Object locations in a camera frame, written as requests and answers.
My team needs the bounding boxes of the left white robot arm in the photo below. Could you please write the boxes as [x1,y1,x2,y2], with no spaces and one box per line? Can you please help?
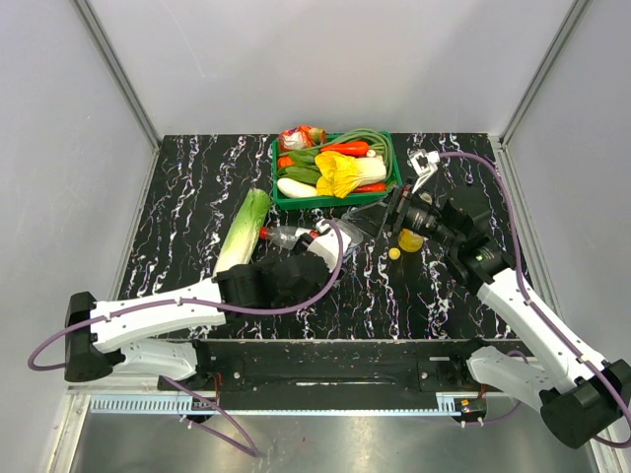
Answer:
[64,251,339,389]

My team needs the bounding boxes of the orange white toy vegetable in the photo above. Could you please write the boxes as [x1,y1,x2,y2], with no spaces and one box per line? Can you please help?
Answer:
[279,125,326,152]

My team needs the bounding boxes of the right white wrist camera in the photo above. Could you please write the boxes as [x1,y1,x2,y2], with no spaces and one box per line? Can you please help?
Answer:
[409,150,441,193]

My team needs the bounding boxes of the red toy chili pepper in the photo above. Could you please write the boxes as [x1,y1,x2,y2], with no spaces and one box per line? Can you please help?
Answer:
[320,141,370,158]

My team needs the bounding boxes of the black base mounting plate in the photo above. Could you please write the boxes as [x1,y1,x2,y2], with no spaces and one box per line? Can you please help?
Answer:
[157,338,509,413]

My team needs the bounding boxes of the aluminium slotted rail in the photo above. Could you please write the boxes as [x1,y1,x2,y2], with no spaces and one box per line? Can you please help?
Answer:
[89,385,476,417]

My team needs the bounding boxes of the toy napa cabbage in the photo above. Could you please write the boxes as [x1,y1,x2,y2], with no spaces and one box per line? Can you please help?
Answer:
[213,188,272,276]

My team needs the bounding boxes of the clear water bottle white cap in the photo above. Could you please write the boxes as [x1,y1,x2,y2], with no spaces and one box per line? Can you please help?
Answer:
[337,219,364,256]

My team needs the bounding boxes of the yellow juice bottle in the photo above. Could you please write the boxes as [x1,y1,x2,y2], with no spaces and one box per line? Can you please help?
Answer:
[398,229,425,253]

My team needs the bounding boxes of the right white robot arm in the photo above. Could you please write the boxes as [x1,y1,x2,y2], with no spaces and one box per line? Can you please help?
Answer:
[343,185,630,449]

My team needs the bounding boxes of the clear cola bottle red label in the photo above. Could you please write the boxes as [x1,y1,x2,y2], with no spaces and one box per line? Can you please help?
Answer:
[259,226,311,249]

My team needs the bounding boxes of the green toy long beans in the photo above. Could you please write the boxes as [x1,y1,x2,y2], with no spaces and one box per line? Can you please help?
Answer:
[306,128,400,181]

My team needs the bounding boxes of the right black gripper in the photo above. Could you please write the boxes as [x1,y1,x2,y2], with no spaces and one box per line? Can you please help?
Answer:
[342,177,460,249]

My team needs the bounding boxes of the green toy bok choy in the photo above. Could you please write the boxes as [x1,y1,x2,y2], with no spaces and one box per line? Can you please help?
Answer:
[276,150,321,185]

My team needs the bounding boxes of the yellow white toy cabbage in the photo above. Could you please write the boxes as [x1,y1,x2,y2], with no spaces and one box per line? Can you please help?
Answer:
[315,152,387,198]

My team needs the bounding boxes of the small orange toy carrot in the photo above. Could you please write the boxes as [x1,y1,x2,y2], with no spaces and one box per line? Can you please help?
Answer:
[277,156,295,169]

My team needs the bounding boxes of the green plastic basket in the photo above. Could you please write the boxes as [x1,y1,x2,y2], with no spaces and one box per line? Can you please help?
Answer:
[272,138,402,210]

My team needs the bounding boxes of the red toy pepper bottom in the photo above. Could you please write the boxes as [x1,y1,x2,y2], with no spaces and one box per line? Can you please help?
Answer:
[354,182,387,193]

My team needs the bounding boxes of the white toy radish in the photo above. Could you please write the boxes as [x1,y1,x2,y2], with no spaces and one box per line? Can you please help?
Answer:
[277,177,317,199]

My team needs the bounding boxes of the yellow bottle cap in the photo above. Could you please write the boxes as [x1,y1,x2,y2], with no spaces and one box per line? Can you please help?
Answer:
[388,247,400,260]

